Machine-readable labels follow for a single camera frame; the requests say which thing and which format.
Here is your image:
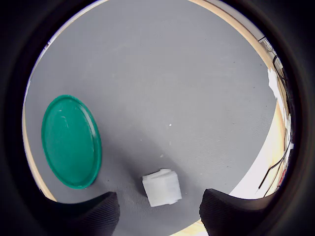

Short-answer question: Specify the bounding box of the small white plastic terminal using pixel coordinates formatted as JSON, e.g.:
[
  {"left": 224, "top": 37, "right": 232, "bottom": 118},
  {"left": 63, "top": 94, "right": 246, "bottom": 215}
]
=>
[{"left": 142, "top": 168, "right": 183, "bottom": 207}]

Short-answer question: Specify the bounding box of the round green lid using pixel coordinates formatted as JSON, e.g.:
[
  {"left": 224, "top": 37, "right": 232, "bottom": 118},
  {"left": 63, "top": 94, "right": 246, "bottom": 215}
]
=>
[{"left": 41, "top": 94, "right": 103, "bottom": 190}]

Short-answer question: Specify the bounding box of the white tape piece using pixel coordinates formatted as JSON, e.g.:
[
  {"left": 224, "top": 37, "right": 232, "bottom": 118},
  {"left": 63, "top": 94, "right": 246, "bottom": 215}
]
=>
[{"left": 267, "top": 68, "right": 284, "bottom": 100}]

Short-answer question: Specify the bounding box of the dark grey mat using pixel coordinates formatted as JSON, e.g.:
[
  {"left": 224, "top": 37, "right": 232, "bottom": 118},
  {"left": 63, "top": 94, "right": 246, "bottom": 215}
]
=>
[{"left": 23, "top": 0, "right": 280, "bottom": 236}]

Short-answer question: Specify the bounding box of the black camera cable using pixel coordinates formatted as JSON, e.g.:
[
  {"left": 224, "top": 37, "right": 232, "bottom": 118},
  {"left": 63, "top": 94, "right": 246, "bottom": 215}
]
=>
[{"left": 255, "top": 55, "right": 295, "bottom": 197}]

